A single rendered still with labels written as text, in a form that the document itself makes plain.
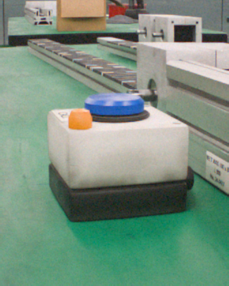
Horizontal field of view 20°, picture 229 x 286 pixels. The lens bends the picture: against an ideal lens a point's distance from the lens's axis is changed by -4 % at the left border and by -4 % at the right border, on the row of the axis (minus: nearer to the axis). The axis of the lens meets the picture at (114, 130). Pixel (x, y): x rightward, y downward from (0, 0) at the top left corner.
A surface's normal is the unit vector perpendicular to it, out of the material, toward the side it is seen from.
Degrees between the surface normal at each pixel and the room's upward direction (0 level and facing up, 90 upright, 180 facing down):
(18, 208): 0
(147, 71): 90
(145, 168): 90
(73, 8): 68
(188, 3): 90
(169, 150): 90
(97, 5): 63
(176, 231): 0
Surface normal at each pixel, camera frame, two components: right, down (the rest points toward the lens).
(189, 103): -0.97, 0.05
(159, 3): 0.15, 0.20
